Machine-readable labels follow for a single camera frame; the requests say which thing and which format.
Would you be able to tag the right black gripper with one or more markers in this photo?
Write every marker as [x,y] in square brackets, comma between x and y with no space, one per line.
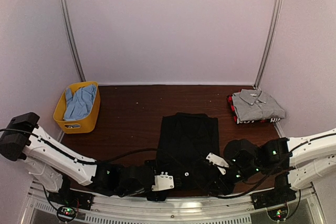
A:
[223,188]

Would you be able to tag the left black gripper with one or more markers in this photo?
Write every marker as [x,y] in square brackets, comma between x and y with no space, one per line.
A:
[156,198]

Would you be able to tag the black long sleeve shirt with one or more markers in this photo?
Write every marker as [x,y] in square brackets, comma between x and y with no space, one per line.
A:
[185,142]

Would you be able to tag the grey shirt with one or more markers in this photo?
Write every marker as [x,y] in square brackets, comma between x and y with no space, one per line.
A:
[251,105]

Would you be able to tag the yellow plastic basket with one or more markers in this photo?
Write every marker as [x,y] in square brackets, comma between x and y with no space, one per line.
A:
[85,125]

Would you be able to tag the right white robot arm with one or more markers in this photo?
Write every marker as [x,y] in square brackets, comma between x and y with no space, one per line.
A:
[287,163]

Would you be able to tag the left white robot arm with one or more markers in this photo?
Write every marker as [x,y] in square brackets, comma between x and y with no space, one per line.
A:
[54,165]

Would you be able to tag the black printed folded shirt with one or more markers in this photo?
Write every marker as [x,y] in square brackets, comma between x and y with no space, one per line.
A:
[271,120]

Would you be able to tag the red black plaid shirt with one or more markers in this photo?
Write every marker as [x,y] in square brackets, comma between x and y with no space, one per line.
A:
[232,108]

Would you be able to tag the light blue shirt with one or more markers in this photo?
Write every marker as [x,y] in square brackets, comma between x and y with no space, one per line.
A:
[80,103]

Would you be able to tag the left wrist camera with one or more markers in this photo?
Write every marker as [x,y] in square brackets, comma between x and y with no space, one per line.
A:
[146,177]

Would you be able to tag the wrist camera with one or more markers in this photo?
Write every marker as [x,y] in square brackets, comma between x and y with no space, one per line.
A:
[146,177]
[240,159]

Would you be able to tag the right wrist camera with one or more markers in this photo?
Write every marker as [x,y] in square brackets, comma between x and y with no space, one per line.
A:
[240,159]

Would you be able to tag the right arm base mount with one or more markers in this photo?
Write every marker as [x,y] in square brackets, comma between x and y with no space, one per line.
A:
[276,200]

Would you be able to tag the front aluminium rail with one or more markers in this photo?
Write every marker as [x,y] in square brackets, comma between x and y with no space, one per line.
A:
[173,210]

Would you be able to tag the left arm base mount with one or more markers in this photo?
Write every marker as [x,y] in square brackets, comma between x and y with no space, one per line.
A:
[67,202]

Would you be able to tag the right aluminium frame post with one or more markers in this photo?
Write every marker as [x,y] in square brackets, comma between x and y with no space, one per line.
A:
[269,40]

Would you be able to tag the aluminium frame post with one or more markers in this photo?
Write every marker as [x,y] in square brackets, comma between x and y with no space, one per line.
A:
[71,40]
[269,40]

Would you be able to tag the left aluminium frame post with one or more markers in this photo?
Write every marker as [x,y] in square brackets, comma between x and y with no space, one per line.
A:
[71,40]

